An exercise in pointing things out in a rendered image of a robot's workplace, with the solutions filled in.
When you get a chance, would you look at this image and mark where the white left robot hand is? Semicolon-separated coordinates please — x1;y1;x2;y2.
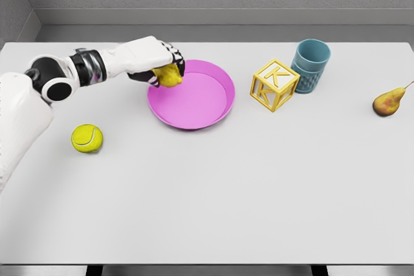
124;36;186;89

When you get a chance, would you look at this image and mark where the yellow lemon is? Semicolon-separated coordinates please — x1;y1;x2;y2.
151;63;183;89

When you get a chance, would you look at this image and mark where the pink plate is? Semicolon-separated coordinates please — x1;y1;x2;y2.
147;59;236;132

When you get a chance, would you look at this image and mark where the yellow tennis ball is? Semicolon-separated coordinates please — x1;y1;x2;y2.
71;123;104;154

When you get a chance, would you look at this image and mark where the yellow letter block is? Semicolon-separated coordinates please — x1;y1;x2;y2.
249;59;301;112

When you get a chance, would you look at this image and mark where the teal cup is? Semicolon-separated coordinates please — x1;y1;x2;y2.
290;39;332;94

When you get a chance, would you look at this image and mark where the brown-yellow pear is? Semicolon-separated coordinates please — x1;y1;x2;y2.
372;80;414;118

